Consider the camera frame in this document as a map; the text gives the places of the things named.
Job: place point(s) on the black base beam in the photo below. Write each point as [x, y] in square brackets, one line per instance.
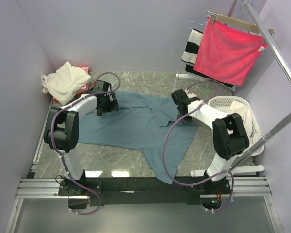
[138, 190]

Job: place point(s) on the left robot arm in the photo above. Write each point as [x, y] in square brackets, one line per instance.
[62, 127]

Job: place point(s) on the wooden clip hanger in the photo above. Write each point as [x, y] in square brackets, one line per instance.
[227, 20]

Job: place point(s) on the pink folded t shirt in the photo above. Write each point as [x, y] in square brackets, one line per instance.
[86, 87]

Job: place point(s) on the aluminium rail frame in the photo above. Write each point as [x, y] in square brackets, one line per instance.
[39, 209]

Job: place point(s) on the metal clothes rack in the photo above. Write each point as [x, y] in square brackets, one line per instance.
[269, 90]

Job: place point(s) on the cream folded t shirt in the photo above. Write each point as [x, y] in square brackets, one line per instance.
[65, 82]

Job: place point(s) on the white t shirt in basket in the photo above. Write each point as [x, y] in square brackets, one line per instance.
[245, 113]

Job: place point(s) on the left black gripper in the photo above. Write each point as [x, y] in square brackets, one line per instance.
[113, 106]

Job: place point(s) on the black white striped cloth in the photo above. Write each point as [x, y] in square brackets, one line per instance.
[190, 54]

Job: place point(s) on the blue wire hanger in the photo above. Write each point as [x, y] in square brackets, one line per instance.
[198, 24]

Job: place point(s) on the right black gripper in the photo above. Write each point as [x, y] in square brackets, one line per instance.
[186, 121]

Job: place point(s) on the white laundry basket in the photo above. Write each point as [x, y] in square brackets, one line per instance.
[222, 103]

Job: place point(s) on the blue t shirt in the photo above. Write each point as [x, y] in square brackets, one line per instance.
[143, 123]

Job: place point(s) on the red towel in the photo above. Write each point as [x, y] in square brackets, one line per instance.
[226, 54]

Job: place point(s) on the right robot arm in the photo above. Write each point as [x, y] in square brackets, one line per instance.
[230, 138]

